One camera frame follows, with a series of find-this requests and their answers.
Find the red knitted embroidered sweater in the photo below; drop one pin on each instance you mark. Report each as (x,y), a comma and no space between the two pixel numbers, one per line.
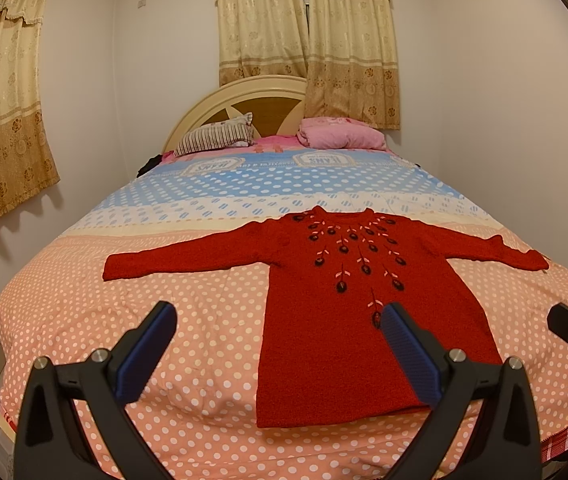
(324,360)

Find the pink folded blanket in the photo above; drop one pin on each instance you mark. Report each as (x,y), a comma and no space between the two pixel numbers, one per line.
(332,133)

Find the beige side window curtain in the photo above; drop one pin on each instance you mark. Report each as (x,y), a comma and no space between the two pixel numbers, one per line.
(1,110)

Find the striped grey pillow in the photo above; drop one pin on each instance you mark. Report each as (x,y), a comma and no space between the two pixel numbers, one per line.
(232,133)

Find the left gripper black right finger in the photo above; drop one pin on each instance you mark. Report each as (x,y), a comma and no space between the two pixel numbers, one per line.
(504,443)

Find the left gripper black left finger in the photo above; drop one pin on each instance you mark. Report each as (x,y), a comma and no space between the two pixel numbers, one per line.
(51,442)

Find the beige window curtain centre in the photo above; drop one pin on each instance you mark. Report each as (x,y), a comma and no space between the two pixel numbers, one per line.
(345,50)

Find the cream wooden headboard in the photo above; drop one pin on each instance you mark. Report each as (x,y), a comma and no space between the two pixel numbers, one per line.
(276,103)

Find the polka dot bed sheet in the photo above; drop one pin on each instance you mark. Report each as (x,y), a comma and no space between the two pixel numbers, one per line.
(198,411)

